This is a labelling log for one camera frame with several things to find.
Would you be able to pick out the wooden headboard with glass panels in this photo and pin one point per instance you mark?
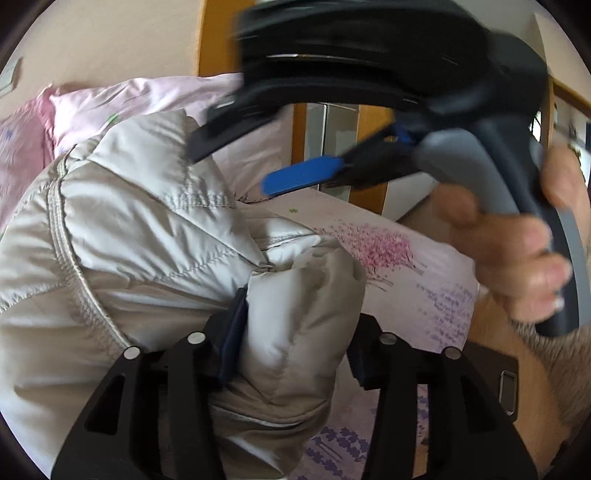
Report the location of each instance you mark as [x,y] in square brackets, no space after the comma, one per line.
[369,134]

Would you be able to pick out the pink floral bed sheet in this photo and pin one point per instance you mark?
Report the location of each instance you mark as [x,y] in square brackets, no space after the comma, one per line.
[406,277]

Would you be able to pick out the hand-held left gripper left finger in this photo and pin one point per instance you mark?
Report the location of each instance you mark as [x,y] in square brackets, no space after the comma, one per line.
[231,332]

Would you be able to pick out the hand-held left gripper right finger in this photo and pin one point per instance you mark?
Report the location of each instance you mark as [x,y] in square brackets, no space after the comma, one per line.
[362,367]

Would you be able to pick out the pink floral pillow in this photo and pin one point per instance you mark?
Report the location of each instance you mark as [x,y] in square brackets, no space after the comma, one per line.
[21,152]
[152,97]

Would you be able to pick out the person's right hand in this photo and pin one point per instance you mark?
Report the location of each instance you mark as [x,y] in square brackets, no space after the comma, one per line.
[503,249]

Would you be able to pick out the person's right forearm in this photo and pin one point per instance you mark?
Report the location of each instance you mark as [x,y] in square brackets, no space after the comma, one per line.
[563,374]

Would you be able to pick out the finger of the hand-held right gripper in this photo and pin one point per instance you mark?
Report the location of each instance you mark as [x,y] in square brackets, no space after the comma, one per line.
[240,120]
[304,174]

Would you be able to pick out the white puffer jacket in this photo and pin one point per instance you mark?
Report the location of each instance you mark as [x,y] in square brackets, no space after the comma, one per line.
[152,240]

